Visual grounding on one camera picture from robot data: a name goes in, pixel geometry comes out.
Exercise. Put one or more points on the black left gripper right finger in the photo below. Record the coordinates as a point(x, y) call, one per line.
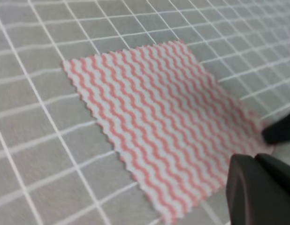
point(276, 168)

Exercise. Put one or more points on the pink wavy striped towel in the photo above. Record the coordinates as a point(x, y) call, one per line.
point(174, 126)

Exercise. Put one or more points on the grey grid tablecloth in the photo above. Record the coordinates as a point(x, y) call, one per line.
point(56, 165)

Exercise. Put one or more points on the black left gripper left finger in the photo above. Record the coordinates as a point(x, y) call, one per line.
point(253, 196)

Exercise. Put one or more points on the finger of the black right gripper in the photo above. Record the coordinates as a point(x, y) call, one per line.
point(277, 133)

